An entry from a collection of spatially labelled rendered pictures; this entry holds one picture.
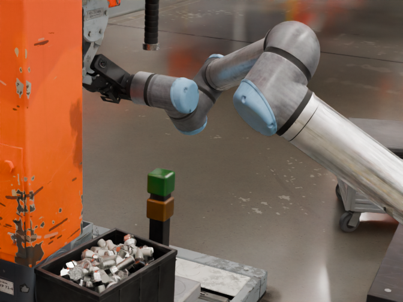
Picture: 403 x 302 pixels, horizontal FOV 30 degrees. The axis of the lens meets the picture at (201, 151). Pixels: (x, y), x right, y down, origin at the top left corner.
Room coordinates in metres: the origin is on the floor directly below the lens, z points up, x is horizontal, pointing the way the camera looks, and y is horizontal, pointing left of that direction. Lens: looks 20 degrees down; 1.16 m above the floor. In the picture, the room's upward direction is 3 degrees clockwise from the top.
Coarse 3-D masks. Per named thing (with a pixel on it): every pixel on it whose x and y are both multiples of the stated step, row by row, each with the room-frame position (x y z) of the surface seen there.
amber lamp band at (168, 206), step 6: (150, 198) 1.26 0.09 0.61; (150, 204) 1.26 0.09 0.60; (156, 204) 1.25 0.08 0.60; (162, 204) 1.25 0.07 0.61; (168, 204) 1.26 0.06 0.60; (150, 210) 1.26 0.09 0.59; (156, 210) 1.25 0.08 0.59; (162, 210) 1.25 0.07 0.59; (168, 210) 1.26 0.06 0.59; (150, 216) 1.26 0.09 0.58; (156, 216) 1.25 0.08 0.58; (162, 216) 1.25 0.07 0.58; (168, 216) 1.26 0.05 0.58
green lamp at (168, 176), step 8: (160, 168) 1.29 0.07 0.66; (152, 176) 1.26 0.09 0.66; (160, 176) 1.25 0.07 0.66; (168, 176) 1.26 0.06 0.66; (152, 184) 1.26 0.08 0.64; (160, 184) 1.25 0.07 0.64; (168, 184) 1.26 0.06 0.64; (152, 192) 1.26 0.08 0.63; (160, 192) 1.25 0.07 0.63; (168, 192) 1.26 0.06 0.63
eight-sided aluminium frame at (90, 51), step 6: (102, 36) 2.07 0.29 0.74; (84, 42) 2.06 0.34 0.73; (96, 42) 2.05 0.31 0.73; (84, 48) 2.02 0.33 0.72; (90, 48) 2.03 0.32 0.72; (96, 48) 2.05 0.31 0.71; (84, 54) 2.01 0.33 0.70; (90, 54) 2.03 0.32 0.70; (84, 60) 2.00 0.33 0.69; (90, 60) 2.03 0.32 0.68; (84, 66) 2.00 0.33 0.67
